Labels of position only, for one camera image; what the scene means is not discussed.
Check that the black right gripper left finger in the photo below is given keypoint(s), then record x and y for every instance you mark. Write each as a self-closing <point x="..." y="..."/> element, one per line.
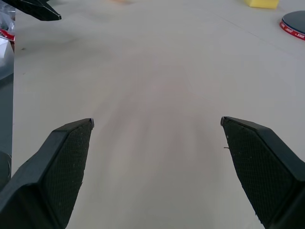
<point x="47" y="171"/>

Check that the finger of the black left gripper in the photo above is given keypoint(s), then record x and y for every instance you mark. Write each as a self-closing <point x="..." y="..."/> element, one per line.
<point x="38" y="10"/>

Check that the yellow block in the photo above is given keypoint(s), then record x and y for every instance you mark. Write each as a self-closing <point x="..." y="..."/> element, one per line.
<point x="262" y="3"/>

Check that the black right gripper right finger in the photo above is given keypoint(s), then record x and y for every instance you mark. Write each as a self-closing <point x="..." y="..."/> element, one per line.
<point x="262" y="167"/>

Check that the red printed packaging strip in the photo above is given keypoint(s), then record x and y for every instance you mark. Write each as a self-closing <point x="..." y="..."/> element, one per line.
<point x="7" y="35"/>

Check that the black table tennis paddle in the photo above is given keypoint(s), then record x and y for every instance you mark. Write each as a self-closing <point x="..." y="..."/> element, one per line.
<point x="295" y="22"/>

